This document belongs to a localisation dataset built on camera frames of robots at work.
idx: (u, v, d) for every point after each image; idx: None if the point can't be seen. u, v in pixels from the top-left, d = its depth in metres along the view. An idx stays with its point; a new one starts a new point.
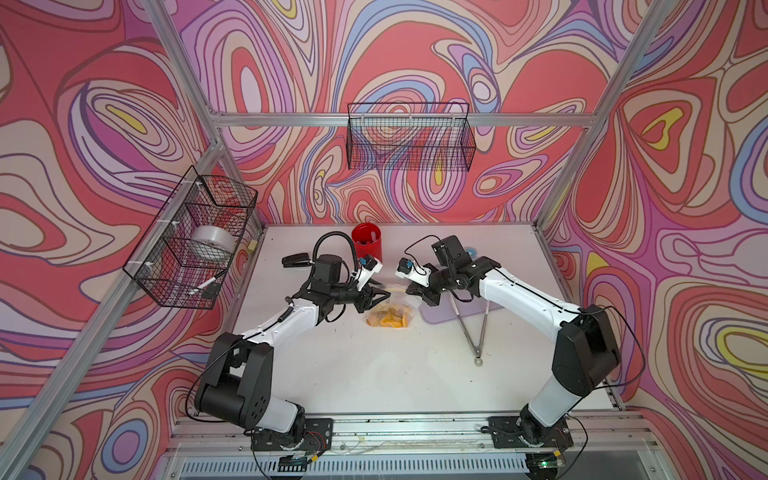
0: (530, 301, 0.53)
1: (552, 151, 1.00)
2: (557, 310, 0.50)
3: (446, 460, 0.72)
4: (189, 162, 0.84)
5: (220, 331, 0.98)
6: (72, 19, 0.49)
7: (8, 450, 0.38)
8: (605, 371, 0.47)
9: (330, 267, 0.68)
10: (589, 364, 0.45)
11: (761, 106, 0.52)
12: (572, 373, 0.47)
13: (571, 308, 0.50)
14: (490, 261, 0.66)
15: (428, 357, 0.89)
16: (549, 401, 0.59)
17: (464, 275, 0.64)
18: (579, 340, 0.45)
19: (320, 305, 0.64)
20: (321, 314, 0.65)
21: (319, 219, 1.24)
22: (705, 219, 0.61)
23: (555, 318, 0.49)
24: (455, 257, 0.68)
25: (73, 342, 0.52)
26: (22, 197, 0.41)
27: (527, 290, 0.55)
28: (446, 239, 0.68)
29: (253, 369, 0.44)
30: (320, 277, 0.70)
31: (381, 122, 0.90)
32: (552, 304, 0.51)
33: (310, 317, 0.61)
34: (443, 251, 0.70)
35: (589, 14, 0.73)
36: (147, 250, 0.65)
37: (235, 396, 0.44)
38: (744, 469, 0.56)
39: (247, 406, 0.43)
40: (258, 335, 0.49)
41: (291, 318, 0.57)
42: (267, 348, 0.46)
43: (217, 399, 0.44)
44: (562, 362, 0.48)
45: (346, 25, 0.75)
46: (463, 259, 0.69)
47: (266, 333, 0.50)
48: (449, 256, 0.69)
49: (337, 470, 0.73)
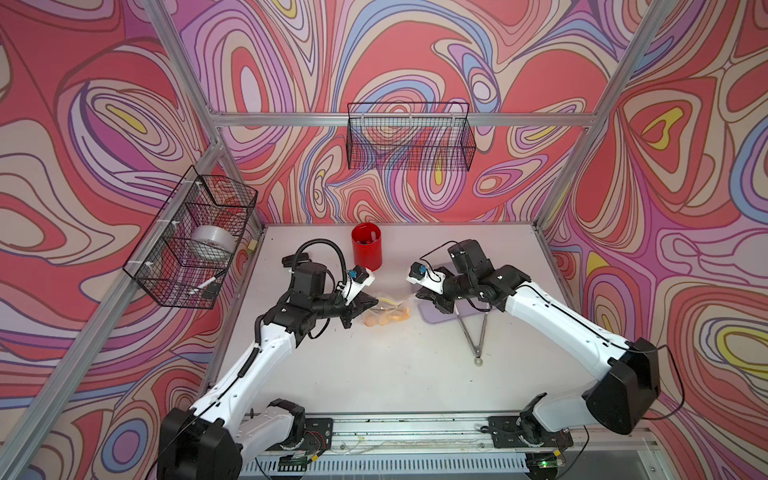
0: (570, 328, 0.48)
1: (552, 151, 1.00)
2: (603, 345, 0.45)
3: (447, 459, 0.72)
4: (189, 162, 0.84)
5: (220, 331, 0.98)
6: (72, 18, 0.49)
7: (8, 450, 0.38)
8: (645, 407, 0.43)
9: (312, 278, 0.60)
10: (636, 406, 0.41)
11: (761, 106, 0.52)
12: (612, 412, 0.43)
13: (619, 343, 0.44)
14: (518, 272, 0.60)
15: (428, 357, 0.89)
16: (562, 414, 0.57)
17: (487, 287, 0.57)
18: (630, 383, 0.40)
19: (296, 325, 0.55)
20: (299, 334, 0.56)
21: (319, 219, 1.24)
22: (705, 219, 0.61)
23: (602, 354, 0.44)
24: (476, 265, 0.61)
25: (74, 342, 0.52)
26: (22, 197, 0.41)
27: (565, 313, 0.49)
28: (467, 245, 0.61)
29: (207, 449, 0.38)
30: (301, 289, 0.60)
31: (382, 122, 0.90)
32: (596, 335, 0.46)
33: (286, 347, 0.53)
34: (463, 258, 0.62)
35: (589, 14, 0.73)
36: (147, 250, 0.65)
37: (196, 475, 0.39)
38: (744, 469, 0.56)
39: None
40: (213, 406, 0.42)
41: (255, 367, 0.48)
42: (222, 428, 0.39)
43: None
44: (603, 400, 0.44)
45: (345, 26, 0.75)
46: (485, 267, 0.62)
47: (223, 402, 0.43)
48: (470, 263, 0.61)
49: (338, 470, 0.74)
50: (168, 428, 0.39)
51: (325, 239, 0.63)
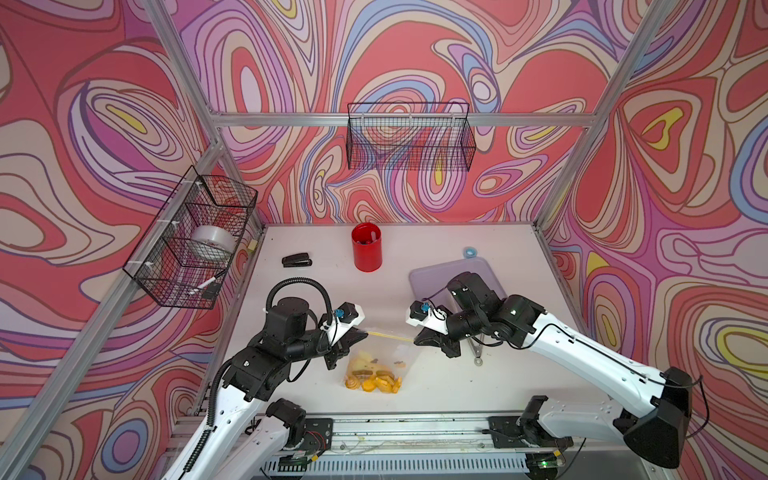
0: (602, 367, 0.44)
1: (552, 151, 1.00)
2: (640, 381, 0.42)
3: (447, 460, 0.72)
4: (189, 162, 0.84)
5: (219, 331, 0.98)
6: (71, 18, 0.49)
7: (8, 450, 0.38)
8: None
9: (287, 323, 0.51)
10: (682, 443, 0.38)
11: (761, 106, 0.52)
12: (657, 449, 0.41)
13: (656, 378, 0.42)
14: (532, 303, 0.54)
15: (429, 357, 0.89)
16: (573, 424, 0.56)
17: (501, 325, 0.52)
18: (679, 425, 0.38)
19: (260, 383, 0.47)
20: (265, 387, 0.48)
21: (319, 219, 1.24)
22: (705, 219, 0.61)
23: (642, 393, 0.41)
24: (482, 301, 0.56)
25: (73, 342, 0.52)
26: (23, 197, 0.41)
27: (592, 349, 0.46)
28: (468, 280, 0.56)
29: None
30: (274, 333, 0.51)
31: (382, 123, 0.90)
32: (631, 371, 0.43)
33: (248, 414, 0.46)
34: (467, 294, 0.57)
35: (589, 14, 0.73)
36: (147, 250, 0.65)
37: None
38: (744, 469, 0.56)
39: None
40: None
41: (204, 453, 0.42)
42: None
43: None
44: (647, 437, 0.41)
45: (345, 26, 0.75)
46: (492, 299, 0.57)
47: None
48: (475, 300, 0.56)
49: (337, 470, 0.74)
50: None
51: (311, 279, 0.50)
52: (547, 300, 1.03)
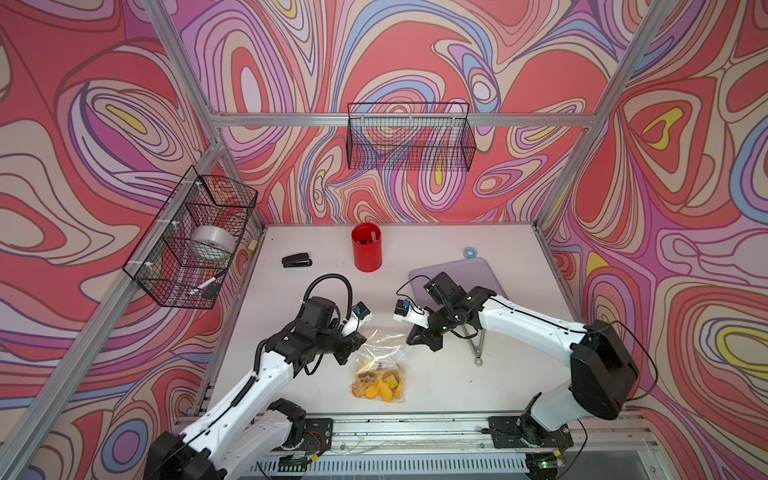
0: (534, 326, 0.52)
1: (552, 151, 1.00)
2: (563, 333, 0.49)
3: (447, 460, 0.72)
4: (189, 162, 0.84)
5: (219, 330, 0.98)
6: (71, 18, 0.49)
7: (8, 450, 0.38)
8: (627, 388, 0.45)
9: (320, 310, 0.62)
10: (610, 384, 0.43)
11: (761, 106, 0.52)
12: (594, 397, 0.45)
13: (576, 329, 0.48)
14: (485, 289, 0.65)
15: (429, 357, 0.89)
16: (558, 412, 0.57)
17: (461, 310, 0.62)
18: (594, 362, 0.43)
19: (296, 357, 0.55)
20: (298, 365, 0.57)
21: (319, 219, 1.24)
22: (705, 219, 0.61)
23: (563, 341, 0.47)
24: (448, 293, 0.67)
25: (74, 342, 0.52)
26: (22, 197, 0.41)
27: (528, 314, 0.54)
28: (436, 277, 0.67)
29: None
30: (307, 320, 0.62)
31: (382, 122, 0.90)
32: (557, 326, 0.50)
33: (283, 377, 0.53)
34: (436, 289, 0.69)
35: (589, 14, 0.73)
36: (147, 250, 0.65)
37: None
38: (744, 469, 0.56)
39: None
40: (202, 434, 0.42)
41: (249, 397, 0.48)
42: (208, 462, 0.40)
43: None
44: (584, 385, 0.45)
45: (345, 26, 0.75)
46: (458, 293, 0.68)
47: (212, 432, 0.43)
48: (443, 292, 0.67)
49: (337, 470, 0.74)
50: (156, 452, 0.40)
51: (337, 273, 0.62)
52: (547, 300, 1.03)
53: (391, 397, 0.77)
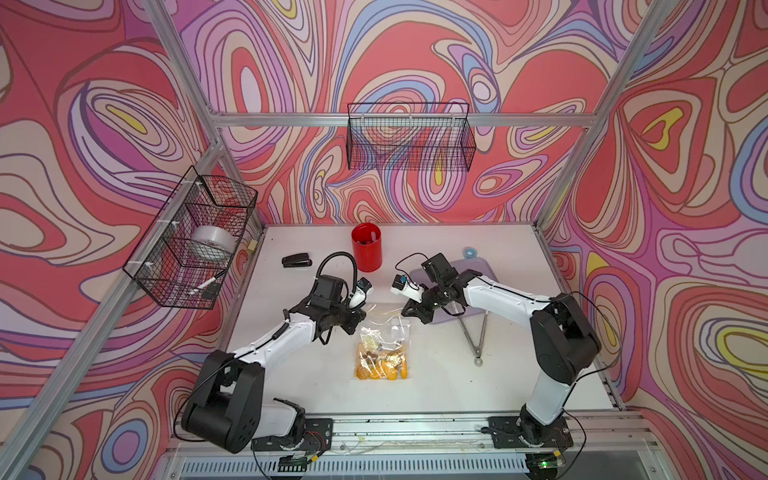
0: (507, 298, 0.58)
1: (552, 151, 1.00)
2: (530, 302, 0.54)
3: (447, 460, 0.72)
4: (189, 162, 0.84)
5: (220, 331, 0.98)
6: (72, 19, 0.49)
7: (8, 450, 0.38)
8: (589, 357, 0.49)
9: (333, 284, 0.70)
10: (567, 348, 0.48)
11: (761, 106, 0.52)
12: (554, 361, 0.49)
13: (542, 298, 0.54)
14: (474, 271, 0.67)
15: (429, 357, 0.89)
16: (544, 398, 0.60)
17: (451, 289, 0.69)
18: (552, 326, 0.48)
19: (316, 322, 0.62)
20: (318, 331, 0.64)
21: (319, 219, 1.24)
22: (705, 219, 0.61)
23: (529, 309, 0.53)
24: (442, 272, 0.74)
25: (74, 342, 0.52)
26: (23, 197, 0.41)
27: (503, 288, 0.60)
28: (434, 256, 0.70)
29: (241, 388, 0.43)
30: (321, 293, 0.70)
31: (381, 122, 0.90)
32: (525, 296, 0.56)
33: (306, 334, 0.60)
34: (431, 267, 0.76)
35: (589, 14, 0.73)
36: (146, 250, 0.66)
37: (223, 417, 0.43)
38: (744, 469, 0.56)
39: (236, 426, 0.41)
40: (250, 353, 0.48)
41: (286, 334, 0.55)
42: (258, 369, 0.45)
43: (207, 419, 0.43)
44: (544, 351, 0.50)
45: (345, 26, 0.75)
46: (450, 272, 0.75)
47: (258, 352, 0.49)
48: (436, 271, 0.75)
49: (337, 470, 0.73)
50: (211, 366, 0.44)
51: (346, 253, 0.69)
52: None
53: (396, 376, 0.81)
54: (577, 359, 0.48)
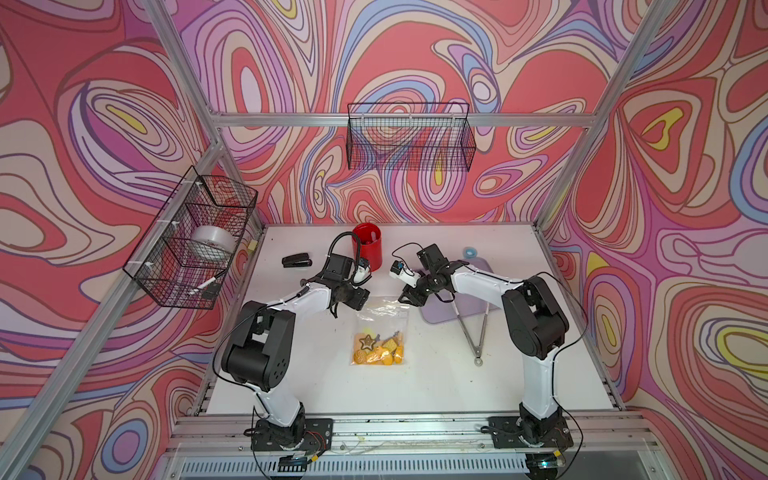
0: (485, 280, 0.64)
1: (552, 151, 1.00)
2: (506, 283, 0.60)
3: (447, 460, 0.72)
4: (189, 162, 0.84)
5: (220, 330, 0.98)
6: (72, 19, 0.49)
7: (8, 450, 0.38)
8: (555, 334, 0.54)
9: (343, 260, 0.76)
10: (533, 324, 0.53)
11: (761, 106, 0.52)
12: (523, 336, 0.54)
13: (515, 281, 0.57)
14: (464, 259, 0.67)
15: (429, 357, 0.89)
16: (537, 390, 0.61)
17: (440, 277, 0.75)
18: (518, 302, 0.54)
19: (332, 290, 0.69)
20: (333, 300, 0.71)
21: (319, 219, 1.24)
22: (705, 219, 0.61)
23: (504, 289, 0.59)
24: (434, 261, 0.81)
25: (74, 342, 0.52)
26: (22, 197, 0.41)
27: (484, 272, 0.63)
28: (427, 246, 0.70)
29: (278, 332, 0.49)
30: (333, 268, 0.77)
31: (381, 123, 0.90)
32: (501, 279, 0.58)
33: (324, 297, 0.66)
34: (424, 256, 0.83)
35: (590, 14, 0.73)
36: (147, 250, 0.65)
37: (259, 357, 0.48)
38: (744, 469, 0.56)
39: (271, 364, 0.47)
40: (279, 304, 0.54)
41: (310, 292, 0.63)
42: (289, 314, 0.51)
43: (243, 360, 0.48)
44: (515, 326, 0.55)
45: (345, 26, 0.75)
46: (443, 261, 0.81)
47: (287, 303, 0.56)
48: (429, 259, 0.81)
49: (337, 470, 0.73)
50: (247, 313, 0.50)
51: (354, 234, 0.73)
52: None
53: (392, 361, 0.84)
54: (542, 334, 0.54)
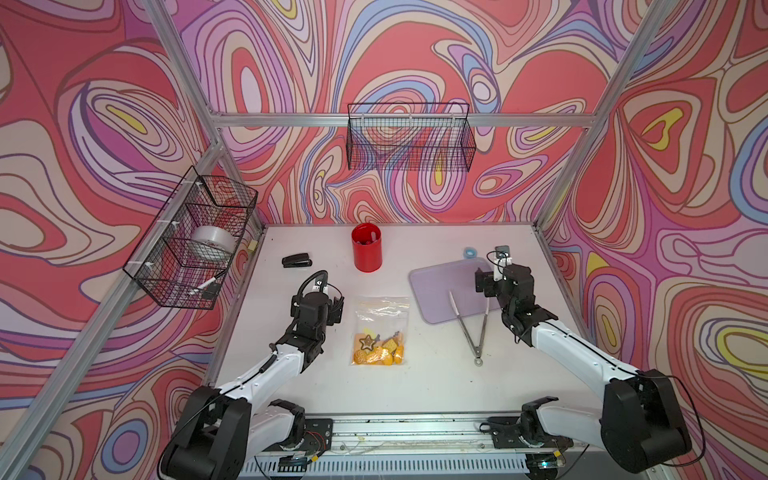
0: (581, 354, 0.51)
1: (552, 151, 1.00)
2: (610, 368, 0.47)
3: (447, 460, 0.72)
4: (189, 162, 0.84)
5: (220, 331, 0.98)
6: (72, 19, 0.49)
7: (8, 451, 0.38)
8: (670, 450, 0.41)
9: (314, 313, 0.65)
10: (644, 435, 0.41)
11: (761, 106, 0.52)
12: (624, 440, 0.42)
13: (626, 368, 0.46)
14: (549, 313, 0.63)
15: (429, 357, 0.89)
16: (566, 424, 0.57)
17: (519, 324, 0.63)
18: (630, 400, 0.41)
19: (304, 353, 0.61)
20: (306, 360, 0.63)
21: (319, 219, 1.24)
22: (705, 219, 0.61)
23: (606, 374, 0.46)
24: (520, 298, 0.65)
25: (74, 342, 0.52)
26: (22, 197, 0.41)
27: (581, 343, 0.53)
28: (525, 278, 0.64)
29: (226, 429, 0.41)
30: (305, 320, 0.66)
31: (381, 123, 0.90)
32: (606, 360, 0.49)
33: (295, 365, 0.59)
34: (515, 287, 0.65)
35: (589, 14, 0.73)
36: (147, 251, 0.65)
37: (205, 459, 0.41)
38: (744, 469, 0.56)
39: (218, 469, 0.40)
40: (236, 388, 0.47)
41: (274, 366, 0.54)
42: (244, 405, 0.44)
43: (187, 461, 0.41)
44: (617, 426, 0.43)
45: (345, 26, 0.75)
46: (528, 301, 0.66)
47: (245, 387, 0.48)
48: (519, 294, 0.65)
49: (338, 470, 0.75)
50: (195, 403, 0.43)
51: (322, 272, 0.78)
52: (547, 301, 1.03)
53: (392, 361, 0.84)
54: (656, 447, 0.41)
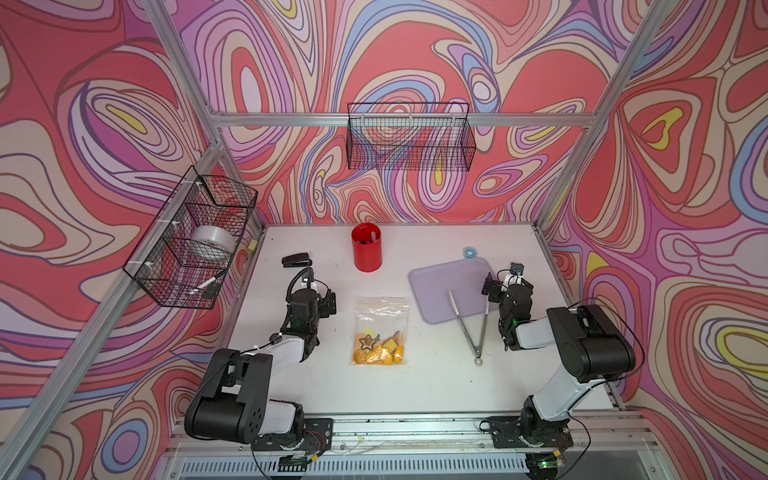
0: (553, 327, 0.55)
1: (552, 151, 1.00)
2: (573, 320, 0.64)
3: (447, 460, 0.72)
4: (189, 162, 0.84)
5: (220, 331, 0.98)
6: (71, 19, 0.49)
7: (9, 450, 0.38)
8: (608, 348, 0.49)
9: (303, 309, 0.69)
10: (581, 335, 0.51)
11: (761, 106, 0.52)
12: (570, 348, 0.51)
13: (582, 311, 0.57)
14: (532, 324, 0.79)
15: (429, 357, 0.89)
16: (553, 393, 0.61)
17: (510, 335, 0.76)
18: (562, 311, 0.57)
19: (302, 345, 0.65)
20: (306, 352, 0.68)
21: (319, 219, 1.24)
22: (705, 219, 0.61)
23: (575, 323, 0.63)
24: (514, 311, 0.77)
25: (73, 343, 0.52)
26: (22, 197, 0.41)
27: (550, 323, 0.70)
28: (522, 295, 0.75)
29: (254, 376, 0.46)
30: (297, 313, 0.70)
31: (381, 123, 0.90)
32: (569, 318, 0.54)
33: (298, 348, 0.64)
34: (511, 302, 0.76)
35: (589, 14, 0.73)
36: (146, 250, 0.66)
37: (232, 412, 0.43)
38: (744, 468, 0.56)
39: (246, 414, 0.43)
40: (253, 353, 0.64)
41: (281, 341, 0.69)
42: (266, 356, 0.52)
43: (214, 415, 0.43)
44: (563, 340, 0.53)
45: (345, 25, 0.75)
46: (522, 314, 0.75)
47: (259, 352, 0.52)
48: (514, 308, 0.77)
49: (337, 470, 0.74)
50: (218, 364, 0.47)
51: (306, 270, 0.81)
52: (547, 301, 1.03)
53: (392, 361, 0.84)
54: (587, 343, 0.50)
